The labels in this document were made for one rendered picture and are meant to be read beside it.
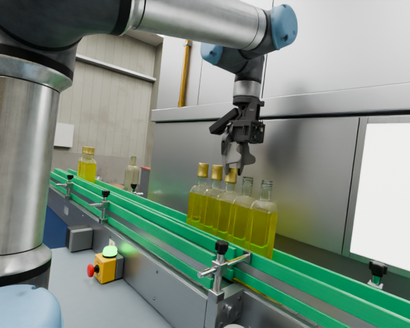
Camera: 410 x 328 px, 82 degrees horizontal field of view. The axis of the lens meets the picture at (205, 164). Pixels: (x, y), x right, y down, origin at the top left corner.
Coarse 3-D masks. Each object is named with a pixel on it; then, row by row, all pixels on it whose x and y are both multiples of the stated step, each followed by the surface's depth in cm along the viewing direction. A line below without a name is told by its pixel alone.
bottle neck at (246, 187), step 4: (244, 176) 64; (244, 180) 63; (248, 180) 63; (252, 180) 63; (244, 184) 63; (248, 184) 63; (252, 184) 63; (244, 188) 63; (248, 188) 63; (252, 188) 63; (244, 192) 63; (248, 192) 63
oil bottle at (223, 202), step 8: (224, 192) 67; (232, 192) 67; (216, 200) 68; (224, 200) 66; (232, 200) 65; (216, 208) 68; (224, 208) 66; (216, 216) 67; (224, 216) 65; (216, 224) 67; (224, 224) 65; (216, 232) 67; (224, 232) 65
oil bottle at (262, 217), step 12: (252, 204) 59; (264, 204) 57; (252, 216) 59; (264, 216) 57; (276, 216) 59; (252, 228) 59; (264, 228) 57; (252, 240) 59; (264, 240) 57; (264, 252) 57
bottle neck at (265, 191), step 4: (264, 180) 59; (268, 180) 61; (264, 184) 59; (268, 184) 58; (272, 184) 59; (260, 188) 60; (264, 188) 59; (268, 188) 58; (260, 192) 59; (264, 192) 59; (268, 192) 58; (260, 196) 59; (264, 196) 59; (268, 196) 59
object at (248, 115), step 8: (232, 104) 67; (240, 104) 65; (248, 104) 63; (256, 104) 61; (240, 112) 65; (248, 112) 63; (256, 112) 63; (232, 120) 64; (240, 120) 62; (248, 120) 61; (256, 120) 62; (232, 128) 64; (240, 128) 64; (248, 128) 62; (256, 128) 63; (264, 128) 65; (232, 136) 65; (240, 136) 63; (248, 136) 60; (256, 136) 62
